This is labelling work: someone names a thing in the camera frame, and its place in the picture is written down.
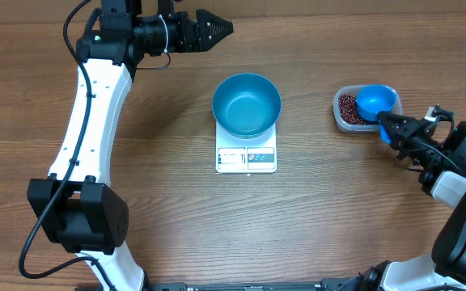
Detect blue plastic measuring scoop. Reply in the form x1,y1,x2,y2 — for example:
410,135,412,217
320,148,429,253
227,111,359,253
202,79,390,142
355,84,398,145

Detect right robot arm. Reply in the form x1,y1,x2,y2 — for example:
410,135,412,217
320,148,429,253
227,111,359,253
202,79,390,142
355,108,466,290

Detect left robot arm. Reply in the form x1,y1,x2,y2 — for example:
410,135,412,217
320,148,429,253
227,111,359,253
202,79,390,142
27,0,234,290

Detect teal metal bowl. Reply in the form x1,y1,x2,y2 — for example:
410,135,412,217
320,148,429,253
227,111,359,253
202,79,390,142
212,73,282,139

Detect white digital kitchen scale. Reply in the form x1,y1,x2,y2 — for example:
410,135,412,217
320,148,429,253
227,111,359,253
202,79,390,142
215,123,277,175

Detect red beans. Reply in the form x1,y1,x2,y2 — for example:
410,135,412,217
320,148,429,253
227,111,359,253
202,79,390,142
338,94,371,125

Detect clear plastic food container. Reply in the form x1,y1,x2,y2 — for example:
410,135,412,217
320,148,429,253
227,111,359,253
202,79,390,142
332,84,403,134

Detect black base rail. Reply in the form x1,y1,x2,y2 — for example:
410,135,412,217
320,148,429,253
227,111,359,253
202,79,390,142
146,276,362,291

